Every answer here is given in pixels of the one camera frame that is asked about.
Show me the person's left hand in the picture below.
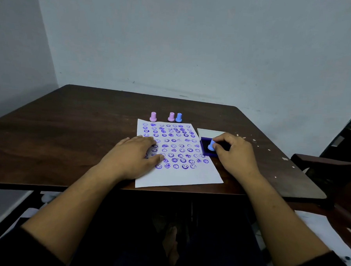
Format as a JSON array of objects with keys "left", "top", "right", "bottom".
[{"left": 96, "top": 133, "right": 166, "bottom": 183}]

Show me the person's right hand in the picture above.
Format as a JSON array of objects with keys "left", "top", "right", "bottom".
[{"left": 209, "top": 131, "right": 263, "bottom": 188}]

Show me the blue ink pad white lid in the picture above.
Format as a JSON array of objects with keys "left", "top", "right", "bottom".
[{"left": 195, "top": 127, "right": 232, "bottom": 158}]

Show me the white paper with purple prints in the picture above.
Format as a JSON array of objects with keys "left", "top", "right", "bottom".
[{"left": 133, "top": 119, "right": 227, "bottom": 193}]

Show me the person's left forearm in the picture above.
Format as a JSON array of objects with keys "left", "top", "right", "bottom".
[{"left": 19, "top": 161, "right": 127, "bottom": 266}]

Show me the person's right forearm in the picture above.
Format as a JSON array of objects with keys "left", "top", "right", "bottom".
[{"left": 239, "top": 171, "right": 335, "bottom": 266}]

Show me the person's bare foot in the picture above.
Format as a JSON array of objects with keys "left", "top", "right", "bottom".
[{"left": 160, "top": 225, "right": 182, "bottom": 266}]

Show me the person's black left sleeve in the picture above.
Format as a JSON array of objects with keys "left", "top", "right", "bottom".
[{"left": 0, "top": 225, "right": 68, "bottom": 266}]

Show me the dark wooden chair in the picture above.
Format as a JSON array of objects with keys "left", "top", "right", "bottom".
[{"left": 285, "top": 154, "right": 351, "bottom": 256}]

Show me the white printed sheet on chair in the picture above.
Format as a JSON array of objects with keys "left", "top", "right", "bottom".
[{"left": 291, "top": 210, "right": 351, "bottom": 266}]

